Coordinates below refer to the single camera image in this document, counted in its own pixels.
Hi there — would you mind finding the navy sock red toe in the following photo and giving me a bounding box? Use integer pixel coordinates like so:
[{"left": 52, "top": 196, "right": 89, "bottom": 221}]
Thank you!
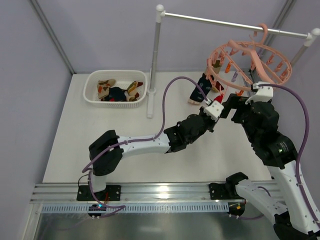
[{"left": 188, "top": 73, "right": 212, "bottom": 105}]

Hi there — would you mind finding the pink round clip hanger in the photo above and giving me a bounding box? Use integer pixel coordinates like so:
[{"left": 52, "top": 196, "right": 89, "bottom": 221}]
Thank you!
[{"left": 204, "top": 23, "right": 293, "bottom": 92}]

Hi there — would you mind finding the navy sock beige toe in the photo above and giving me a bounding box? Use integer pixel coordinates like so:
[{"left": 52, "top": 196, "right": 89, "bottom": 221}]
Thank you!
[{"left": 103, "top": 87, "right": 127, "bottom": 102}]

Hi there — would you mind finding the beige orange argyle sock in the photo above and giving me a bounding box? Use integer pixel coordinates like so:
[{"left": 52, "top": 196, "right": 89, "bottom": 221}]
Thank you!
[{"left": 97, "top": 78, "right": 116, "bottom": 100}]

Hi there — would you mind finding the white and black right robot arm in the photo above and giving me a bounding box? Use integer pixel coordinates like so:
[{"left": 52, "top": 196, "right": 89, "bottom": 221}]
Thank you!
[{"left": 220, "top": 93, "right": 320, "bottom": 240}]

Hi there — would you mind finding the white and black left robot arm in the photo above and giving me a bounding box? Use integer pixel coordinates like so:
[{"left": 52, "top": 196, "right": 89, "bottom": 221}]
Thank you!
[{"left": 86, "top": 102, "right": 224, "bottom": 193}]

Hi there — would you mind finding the white perforated plastic basket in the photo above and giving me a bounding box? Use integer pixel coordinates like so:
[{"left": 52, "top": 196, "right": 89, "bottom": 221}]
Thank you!
[{"left": 83, "top": 70, "right": 148, "bottom": 109}]

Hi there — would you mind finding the silver white clothes rack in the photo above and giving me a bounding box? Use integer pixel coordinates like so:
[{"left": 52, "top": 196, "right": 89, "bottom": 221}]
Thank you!
[{"left": 146, "top": 0, "right": 320, "bottom": 119}]

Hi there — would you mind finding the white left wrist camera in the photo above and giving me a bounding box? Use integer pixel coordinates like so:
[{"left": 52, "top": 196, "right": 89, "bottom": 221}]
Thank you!
[{"left": 203, "top": 100, "right": 224, "bottom": 121}]

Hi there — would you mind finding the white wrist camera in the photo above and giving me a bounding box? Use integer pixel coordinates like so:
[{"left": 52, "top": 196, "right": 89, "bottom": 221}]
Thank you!
[
  {"left": 203, "top": 100, "right": 224, "bottom": 121},
  {"left": 245, "top": 81, "right": 274, "bottom": 105}
]

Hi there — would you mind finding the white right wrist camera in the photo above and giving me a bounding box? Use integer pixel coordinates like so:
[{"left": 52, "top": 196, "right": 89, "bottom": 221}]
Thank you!
[{"left": 245, "top": 81, "right": 274, "bottom": 105}]

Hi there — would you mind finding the aluminium mounting rail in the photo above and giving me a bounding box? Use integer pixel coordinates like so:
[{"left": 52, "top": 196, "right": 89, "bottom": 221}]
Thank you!
[{"left": 30, "top": 181, "right": 305, "bottom": 204}]

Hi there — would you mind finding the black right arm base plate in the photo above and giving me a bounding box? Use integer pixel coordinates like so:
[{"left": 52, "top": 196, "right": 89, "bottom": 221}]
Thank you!
[{"left": 208, "top": 182, "right": 243, "bottom": 200}]

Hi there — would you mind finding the grey slotted cable duct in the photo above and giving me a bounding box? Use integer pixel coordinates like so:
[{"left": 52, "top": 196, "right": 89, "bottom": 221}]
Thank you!
[{"left": 41, "top": 201, "right": 229, "bottom": 214}]

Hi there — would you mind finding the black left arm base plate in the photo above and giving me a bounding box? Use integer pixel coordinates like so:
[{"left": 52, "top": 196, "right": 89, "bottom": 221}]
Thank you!
[{"left": 76, "top": 184, "right": 122, "bottom": 202}]

